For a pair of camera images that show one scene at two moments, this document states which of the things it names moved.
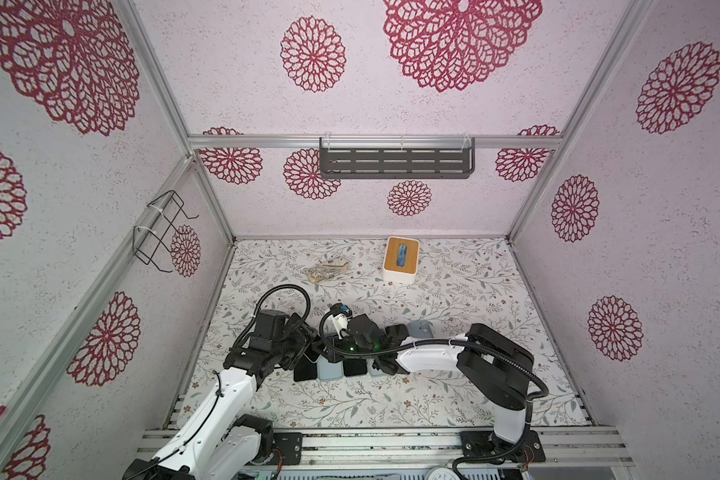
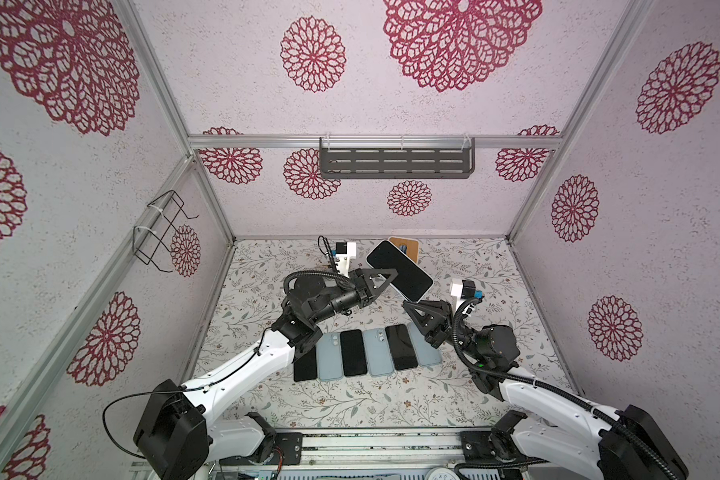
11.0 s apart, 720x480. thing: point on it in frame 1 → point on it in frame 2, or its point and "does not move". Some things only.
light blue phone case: [329, 371] does not move
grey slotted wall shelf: [397, 157] does not move
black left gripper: [302, 337] → [363, 289]
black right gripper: [331, 352] → [437, 330]
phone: [304, 369] does not move
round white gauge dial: [442, 473] does not move
